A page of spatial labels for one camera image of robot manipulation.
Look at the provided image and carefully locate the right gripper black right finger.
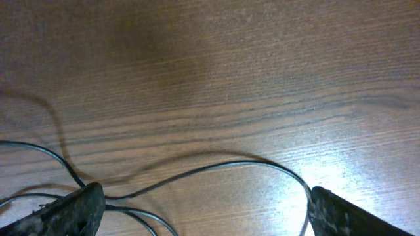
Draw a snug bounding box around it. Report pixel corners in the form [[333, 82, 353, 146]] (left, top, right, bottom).
[[308, 186, 412, 236]]

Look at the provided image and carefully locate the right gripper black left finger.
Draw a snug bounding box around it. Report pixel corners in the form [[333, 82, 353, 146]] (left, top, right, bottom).
[[1, 182, 106, 236]]

